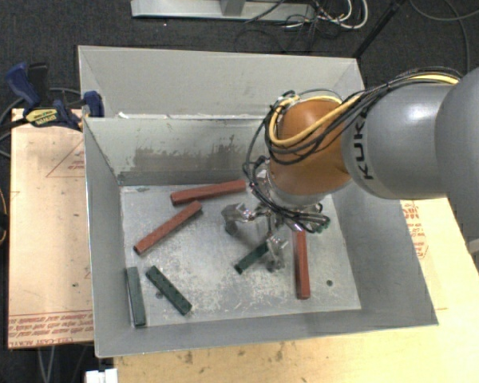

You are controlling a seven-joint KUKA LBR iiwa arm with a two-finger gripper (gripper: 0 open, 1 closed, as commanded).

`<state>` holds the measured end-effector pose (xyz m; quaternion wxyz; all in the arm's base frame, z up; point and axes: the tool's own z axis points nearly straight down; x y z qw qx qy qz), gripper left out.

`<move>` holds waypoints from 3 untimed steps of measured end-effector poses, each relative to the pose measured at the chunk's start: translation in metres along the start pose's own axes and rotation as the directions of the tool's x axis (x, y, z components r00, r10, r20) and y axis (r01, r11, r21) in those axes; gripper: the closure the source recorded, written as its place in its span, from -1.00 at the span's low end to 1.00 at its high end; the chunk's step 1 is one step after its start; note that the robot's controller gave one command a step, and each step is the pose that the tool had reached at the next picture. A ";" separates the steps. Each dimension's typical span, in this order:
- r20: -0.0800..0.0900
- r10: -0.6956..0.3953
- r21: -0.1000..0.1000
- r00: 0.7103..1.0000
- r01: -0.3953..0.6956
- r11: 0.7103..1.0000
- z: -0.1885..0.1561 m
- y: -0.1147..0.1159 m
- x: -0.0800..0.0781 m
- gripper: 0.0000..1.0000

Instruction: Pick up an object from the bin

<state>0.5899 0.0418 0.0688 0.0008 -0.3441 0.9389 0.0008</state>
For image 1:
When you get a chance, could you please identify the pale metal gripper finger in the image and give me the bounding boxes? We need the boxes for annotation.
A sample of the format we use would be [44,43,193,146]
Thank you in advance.
[264,234,291,273]
[221,202,261,237]

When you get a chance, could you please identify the brown cardboard board, red print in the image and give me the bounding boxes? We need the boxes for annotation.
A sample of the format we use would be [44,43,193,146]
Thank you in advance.
[6,108,450,350]

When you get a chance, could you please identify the dark green flat block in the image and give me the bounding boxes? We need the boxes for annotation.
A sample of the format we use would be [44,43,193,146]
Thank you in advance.
[144,265,193,317]
[125,266,148,329]
[234,242,271,275]

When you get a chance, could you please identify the red-brown flat block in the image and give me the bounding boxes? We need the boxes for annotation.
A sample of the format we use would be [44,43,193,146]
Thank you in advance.
[170,179,248,207]
[291,229,312,301]
[133,200,204,256]

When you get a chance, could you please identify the grey metal bin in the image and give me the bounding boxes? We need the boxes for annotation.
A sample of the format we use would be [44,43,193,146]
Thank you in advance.
[77,45,440,359]

